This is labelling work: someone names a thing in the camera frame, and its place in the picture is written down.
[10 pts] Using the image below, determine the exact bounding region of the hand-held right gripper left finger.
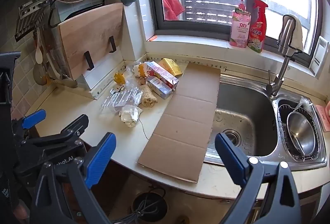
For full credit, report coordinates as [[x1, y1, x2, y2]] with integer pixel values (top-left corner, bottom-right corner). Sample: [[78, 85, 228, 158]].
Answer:
[[31, 132, 117, 224]]

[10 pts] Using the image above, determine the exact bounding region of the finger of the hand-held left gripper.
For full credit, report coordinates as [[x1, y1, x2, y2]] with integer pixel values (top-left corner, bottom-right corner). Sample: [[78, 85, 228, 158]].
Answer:
[[12, 109, 47, 138], [39, 114, 89, 147]]

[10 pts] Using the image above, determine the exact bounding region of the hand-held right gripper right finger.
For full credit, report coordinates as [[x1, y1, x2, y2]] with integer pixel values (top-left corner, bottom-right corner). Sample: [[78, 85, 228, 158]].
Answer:
[[215, 132, 302, 224]]

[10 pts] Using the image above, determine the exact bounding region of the white tissue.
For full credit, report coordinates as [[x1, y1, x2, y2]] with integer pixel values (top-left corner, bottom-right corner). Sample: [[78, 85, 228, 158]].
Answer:
[[119, 105, 143, 128]]

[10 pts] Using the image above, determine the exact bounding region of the thin grey wire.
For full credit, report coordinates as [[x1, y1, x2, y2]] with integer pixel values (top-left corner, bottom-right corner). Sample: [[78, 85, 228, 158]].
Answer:
[[138, 116, 150, 140]]

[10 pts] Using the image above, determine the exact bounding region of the clear plastic wrapper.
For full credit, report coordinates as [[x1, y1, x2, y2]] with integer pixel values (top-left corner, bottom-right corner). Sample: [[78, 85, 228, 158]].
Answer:
[[99, 88, 143, 115]]

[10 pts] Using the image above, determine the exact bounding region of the brown loofah scrubber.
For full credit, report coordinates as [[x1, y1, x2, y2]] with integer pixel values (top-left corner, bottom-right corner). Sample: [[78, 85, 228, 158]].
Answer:
[[140, 85, 158, 108]]

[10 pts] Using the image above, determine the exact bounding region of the small white and blue box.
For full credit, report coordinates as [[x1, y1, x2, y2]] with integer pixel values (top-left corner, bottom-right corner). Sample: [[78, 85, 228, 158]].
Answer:
[[146, 76, 173, 100]]

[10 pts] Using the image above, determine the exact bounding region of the pink and white box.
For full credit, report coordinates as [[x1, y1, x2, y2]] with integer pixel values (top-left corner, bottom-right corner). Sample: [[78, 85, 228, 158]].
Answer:
[[146, 61, 179, 90]]

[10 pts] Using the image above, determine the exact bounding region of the yellow pouch bag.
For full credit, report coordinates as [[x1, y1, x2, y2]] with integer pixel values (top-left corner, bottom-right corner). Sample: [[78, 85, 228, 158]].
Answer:
[[158, 57, 184, 77]]

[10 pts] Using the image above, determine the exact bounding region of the person's left hand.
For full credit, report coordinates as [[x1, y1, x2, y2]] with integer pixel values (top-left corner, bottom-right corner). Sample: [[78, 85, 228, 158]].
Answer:
[[12, 203, 30, 224]]

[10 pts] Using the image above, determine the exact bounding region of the wooden base cabinet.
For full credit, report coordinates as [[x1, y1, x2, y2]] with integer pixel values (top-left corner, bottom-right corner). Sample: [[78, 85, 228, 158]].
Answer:
[[80, 141, 330, 224]]

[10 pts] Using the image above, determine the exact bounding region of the steel skimmer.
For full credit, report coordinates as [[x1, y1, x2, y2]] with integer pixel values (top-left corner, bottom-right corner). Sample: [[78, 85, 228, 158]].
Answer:
[[32, 59, 48, 86]]

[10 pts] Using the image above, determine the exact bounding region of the steel ladle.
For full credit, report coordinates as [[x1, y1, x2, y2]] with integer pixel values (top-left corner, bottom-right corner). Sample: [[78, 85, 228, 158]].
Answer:
[[60, 73, 78, 89]]

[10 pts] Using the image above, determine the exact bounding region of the steel sink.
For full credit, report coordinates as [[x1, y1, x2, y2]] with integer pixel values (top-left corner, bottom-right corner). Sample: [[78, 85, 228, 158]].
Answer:
[[204, 74, 328, 170]]

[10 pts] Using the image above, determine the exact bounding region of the white cutting board stand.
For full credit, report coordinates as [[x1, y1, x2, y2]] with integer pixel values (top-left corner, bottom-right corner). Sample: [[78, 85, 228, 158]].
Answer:
[[81, 50, 124, 101]]

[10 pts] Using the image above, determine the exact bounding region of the brown cardboard sheet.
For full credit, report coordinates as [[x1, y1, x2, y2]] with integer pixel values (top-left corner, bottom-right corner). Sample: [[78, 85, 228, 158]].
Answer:
[[137, 62, 222, 184]]

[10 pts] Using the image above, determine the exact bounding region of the black drain basket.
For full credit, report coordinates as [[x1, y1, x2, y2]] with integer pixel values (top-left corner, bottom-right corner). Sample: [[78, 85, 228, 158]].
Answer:
[[278, 104, 323, 160]]

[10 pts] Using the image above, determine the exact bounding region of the white hanging spoon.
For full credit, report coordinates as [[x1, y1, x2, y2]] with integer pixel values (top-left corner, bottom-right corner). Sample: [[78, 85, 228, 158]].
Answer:
[[35, 28, 44, 64]]

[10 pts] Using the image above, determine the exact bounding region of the steel bowl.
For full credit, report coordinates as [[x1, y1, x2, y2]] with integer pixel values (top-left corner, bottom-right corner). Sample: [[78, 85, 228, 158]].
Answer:
[[286, 110, 316, 156]]

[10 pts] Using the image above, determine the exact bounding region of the wooden cutting board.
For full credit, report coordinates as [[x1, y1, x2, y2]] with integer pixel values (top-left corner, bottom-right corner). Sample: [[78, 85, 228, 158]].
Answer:
[[58, 2, 124, 80]]

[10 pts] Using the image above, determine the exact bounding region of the clear plastic wrap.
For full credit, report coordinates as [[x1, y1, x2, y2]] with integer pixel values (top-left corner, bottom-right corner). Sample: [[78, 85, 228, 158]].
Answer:
[[296, 96, 314, 111]]

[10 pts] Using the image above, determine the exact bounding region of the pink dish cloth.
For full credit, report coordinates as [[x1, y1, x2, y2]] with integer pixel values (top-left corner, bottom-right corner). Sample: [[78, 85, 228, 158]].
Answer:
[[316, 100, 330, 132]]

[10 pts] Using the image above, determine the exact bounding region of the pink dish soap bottle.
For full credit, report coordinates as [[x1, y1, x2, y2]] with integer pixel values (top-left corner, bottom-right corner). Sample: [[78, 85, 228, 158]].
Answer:
[[229, 0, 252, 48]]

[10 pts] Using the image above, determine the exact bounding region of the red spray bottle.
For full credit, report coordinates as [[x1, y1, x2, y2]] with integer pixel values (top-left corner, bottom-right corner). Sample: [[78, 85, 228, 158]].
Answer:
[[247, 0, 269, 53]]

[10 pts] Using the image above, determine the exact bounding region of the steel faucet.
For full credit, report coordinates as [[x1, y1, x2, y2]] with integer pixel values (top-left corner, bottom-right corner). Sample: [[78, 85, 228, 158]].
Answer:
[[265, 15, 297, 98]]

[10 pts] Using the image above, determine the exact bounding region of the beige cloth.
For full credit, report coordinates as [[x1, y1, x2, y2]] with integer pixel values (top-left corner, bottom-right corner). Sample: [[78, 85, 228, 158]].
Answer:
[[282, 14, 304, 51]]

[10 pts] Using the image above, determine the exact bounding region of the grey balcony railing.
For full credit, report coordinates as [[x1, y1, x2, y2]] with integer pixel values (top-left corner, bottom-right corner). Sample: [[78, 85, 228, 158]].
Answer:
[[180, 0, 248, 26]]

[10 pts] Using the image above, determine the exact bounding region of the red cloth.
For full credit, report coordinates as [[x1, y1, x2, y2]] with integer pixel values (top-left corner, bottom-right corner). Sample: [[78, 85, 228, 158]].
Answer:
[[162, 0, 185, 20]]

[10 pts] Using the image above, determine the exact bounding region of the black cable bundle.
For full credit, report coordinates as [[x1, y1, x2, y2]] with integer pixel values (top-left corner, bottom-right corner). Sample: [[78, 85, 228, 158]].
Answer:
[[124, 196, 160, 224]]

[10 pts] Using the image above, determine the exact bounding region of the metal wall rack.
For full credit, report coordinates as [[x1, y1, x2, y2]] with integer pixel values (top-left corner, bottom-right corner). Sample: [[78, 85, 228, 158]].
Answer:
[[14, 0, 56, 42]]

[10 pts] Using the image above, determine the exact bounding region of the dark window frame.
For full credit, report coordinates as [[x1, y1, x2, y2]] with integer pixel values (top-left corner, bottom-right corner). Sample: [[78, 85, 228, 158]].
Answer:
[[143, 0, 323, 68]]

